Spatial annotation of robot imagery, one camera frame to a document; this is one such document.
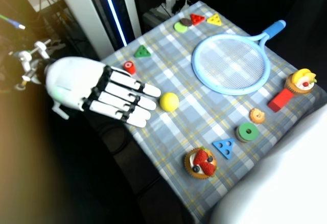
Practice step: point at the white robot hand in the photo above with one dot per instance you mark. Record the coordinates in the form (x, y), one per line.
(74, 81)

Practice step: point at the light blue toy racket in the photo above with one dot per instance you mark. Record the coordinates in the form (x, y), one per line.
(274, 28)

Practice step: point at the yellow ball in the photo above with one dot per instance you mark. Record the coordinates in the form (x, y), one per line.
(169, 102)

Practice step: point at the red toy cylinder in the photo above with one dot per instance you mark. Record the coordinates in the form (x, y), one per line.
(129, 67)

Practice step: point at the green triangle block with holes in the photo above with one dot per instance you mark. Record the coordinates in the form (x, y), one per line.
(142, 52)

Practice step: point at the white column with blue light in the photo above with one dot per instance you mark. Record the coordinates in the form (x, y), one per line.
(76, 4)

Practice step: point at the yellow triangle block with holes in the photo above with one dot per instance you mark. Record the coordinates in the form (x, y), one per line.
(214, 20)

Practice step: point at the toy cupcake with orange slices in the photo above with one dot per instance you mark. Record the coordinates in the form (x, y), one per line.
(300, 83)

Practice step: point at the red triangle block with holes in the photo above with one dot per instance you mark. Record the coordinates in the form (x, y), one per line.
(197, 19)

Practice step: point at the grey power strip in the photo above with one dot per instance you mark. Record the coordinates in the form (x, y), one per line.
(153, 17)

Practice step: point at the brown round toy cookie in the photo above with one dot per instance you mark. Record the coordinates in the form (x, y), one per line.
(186, 22)

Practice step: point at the red rectangular block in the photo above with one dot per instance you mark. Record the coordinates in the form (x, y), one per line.
(281, 101)

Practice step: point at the blue plaid table cloth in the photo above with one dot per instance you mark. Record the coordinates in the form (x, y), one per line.
(178, 132)

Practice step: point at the green round toy cookie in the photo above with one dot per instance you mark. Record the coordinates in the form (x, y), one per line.
(180, 28)

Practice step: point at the tan flower-shaped toy biscuit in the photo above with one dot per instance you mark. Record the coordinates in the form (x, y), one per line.
(257, 116)

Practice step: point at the toy cupcake with strawberries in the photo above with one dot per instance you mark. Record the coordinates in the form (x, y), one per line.
(200, 164)

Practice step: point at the blue triangle block with holes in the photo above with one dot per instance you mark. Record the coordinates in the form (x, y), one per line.
(226, 152)

